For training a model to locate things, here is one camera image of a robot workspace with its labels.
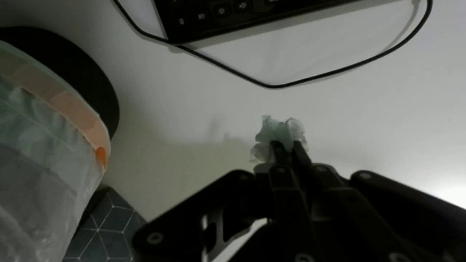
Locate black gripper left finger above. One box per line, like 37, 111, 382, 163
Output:
270, 141, 298, 191

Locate patterned grey tissue box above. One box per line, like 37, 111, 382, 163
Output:
63, 188, 146, 262

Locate white tissue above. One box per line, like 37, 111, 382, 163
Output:
251, 115, 309, 163

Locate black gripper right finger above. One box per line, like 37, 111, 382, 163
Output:
292, 143, 324, 189

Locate black bin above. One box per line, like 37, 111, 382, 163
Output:
0, 26, 120, 137

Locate black keyboard cable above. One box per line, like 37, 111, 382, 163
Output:
113, 0, 435, 91

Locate translucent white bin liner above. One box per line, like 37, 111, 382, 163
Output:
0, 41, 111, 262

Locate black computer keyboard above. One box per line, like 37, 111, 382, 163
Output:
154, 0, 356, 44

